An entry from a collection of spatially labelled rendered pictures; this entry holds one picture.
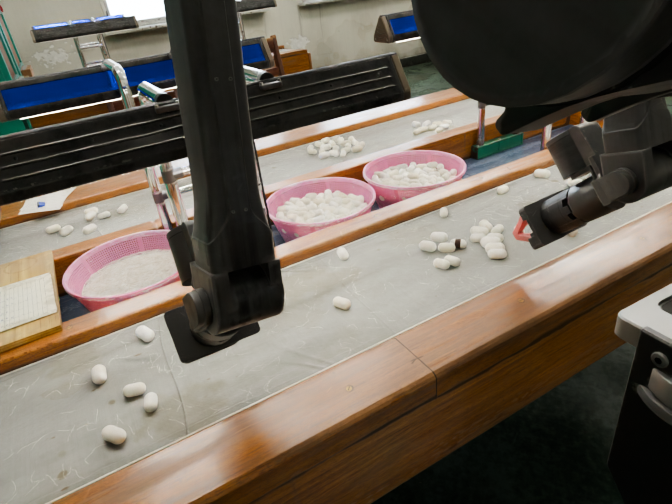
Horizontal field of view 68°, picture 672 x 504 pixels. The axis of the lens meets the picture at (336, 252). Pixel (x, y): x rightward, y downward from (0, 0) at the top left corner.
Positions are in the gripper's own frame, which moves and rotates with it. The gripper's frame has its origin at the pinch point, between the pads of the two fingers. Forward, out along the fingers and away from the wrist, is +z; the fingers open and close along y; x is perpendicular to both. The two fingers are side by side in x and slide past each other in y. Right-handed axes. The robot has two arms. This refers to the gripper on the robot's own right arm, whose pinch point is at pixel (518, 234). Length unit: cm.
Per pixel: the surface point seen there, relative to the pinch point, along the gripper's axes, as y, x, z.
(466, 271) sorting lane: 6.4, 2.1, 9.1
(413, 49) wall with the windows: -367, -285, 423
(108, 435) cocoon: 69, 2, 6
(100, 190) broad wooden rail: 58, -61, 78
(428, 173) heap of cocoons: -19, -25, 40
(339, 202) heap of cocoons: 8, -26, 43
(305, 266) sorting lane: 28.8, -11.7, 24.8
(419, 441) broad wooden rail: 32.2, 20.9, 0.6
